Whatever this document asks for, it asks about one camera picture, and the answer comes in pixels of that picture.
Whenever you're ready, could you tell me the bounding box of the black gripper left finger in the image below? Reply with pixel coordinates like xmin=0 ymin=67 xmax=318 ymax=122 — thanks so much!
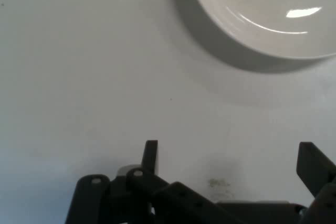
xmin=65 ymin=140 xmax=245 ymax=224

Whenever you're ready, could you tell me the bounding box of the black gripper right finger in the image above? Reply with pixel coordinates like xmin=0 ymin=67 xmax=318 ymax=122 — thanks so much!
xmin=296 ymin=141 xmax=336 ymax=224

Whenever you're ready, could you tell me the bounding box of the white ceramic plate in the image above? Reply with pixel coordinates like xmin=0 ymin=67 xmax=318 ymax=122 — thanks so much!
xmin=170 ymin=0 xmax=336 ymax=74

